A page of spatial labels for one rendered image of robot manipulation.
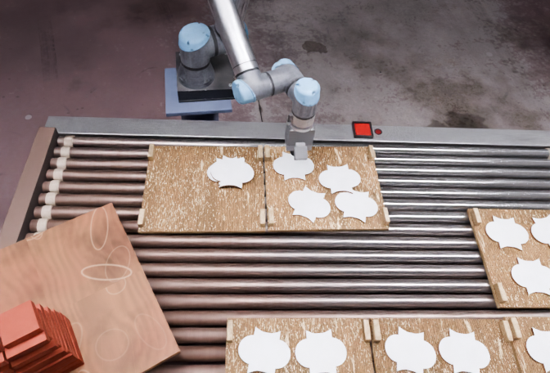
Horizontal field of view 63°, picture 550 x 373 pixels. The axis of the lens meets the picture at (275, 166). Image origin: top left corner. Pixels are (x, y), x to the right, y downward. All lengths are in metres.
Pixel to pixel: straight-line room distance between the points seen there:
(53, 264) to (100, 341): 0.27
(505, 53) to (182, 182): 3.13
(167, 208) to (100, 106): 1.75
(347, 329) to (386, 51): 2.68
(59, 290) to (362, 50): 2.89
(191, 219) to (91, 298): 0.39
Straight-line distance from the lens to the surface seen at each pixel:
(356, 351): 1.39
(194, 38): 1.75
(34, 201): 1.69
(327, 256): 1.49
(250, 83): 1.34
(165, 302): 1.43
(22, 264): 1.45
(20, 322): 1.07
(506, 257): 1.69
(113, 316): 1.31
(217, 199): 1.54
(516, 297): 1.64
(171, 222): 1.51
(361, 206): 1.58
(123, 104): 3.18
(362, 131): 1.80
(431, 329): 1.48
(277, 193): 1.56
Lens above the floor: 2.25
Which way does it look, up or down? 54 degrees down
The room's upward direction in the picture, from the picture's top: 7 degrees clockwise
